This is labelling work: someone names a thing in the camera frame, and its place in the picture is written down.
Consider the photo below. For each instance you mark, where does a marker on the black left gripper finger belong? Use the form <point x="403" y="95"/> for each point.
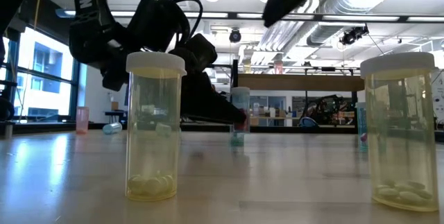
<point x="208" y="106"/>

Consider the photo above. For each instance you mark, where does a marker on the green pill bottle white cap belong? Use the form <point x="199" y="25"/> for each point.
<point x="240" y="99"/>

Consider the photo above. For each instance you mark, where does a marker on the yellow pill bottle white cap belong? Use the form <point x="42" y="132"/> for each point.
<point x="152" y="130"/>
<point x="399" y="130"/>
<point x="247" y="67"/>

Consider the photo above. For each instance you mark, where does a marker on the red pill bottle white cap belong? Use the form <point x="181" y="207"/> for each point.
<point x="82" y="120"/>
<point x="278" y="68"/>

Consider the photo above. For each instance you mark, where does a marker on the blue pill bottle white cap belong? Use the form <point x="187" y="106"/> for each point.
<point x="361" y="123"/>
<point x="111" y="128"/>

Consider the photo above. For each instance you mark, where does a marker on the black background robot arm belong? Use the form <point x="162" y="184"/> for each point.
<point x="326" y="109"/>

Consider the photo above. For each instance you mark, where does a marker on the wooden counter with items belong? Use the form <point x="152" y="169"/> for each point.
<point x="270" y="116"/>

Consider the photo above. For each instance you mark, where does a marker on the brown cardboard box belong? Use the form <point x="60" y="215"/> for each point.
<point x="114" y="105"/>

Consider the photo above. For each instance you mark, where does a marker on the small dark background table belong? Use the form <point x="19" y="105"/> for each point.
<point x="116" y="113"/>

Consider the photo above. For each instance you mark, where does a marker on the blue white round object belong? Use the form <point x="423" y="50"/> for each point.
<point x="308" y="122"/>

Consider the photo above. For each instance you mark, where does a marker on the silver ventilation duct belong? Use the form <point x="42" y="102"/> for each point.
<point x="347" y="2"/>

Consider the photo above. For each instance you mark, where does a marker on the black ceiling light rail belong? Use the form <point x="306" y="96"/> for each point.
<point x="347" y="18"/>

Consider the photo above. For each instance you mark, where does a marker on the black ceiling camera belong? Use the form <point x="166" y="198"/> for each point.
<point x="235" y="36"/>

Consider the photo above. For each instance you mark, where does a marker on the wooden shelf black metal frame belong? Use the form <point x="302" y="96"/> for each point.
<point x="298" y="82"/>

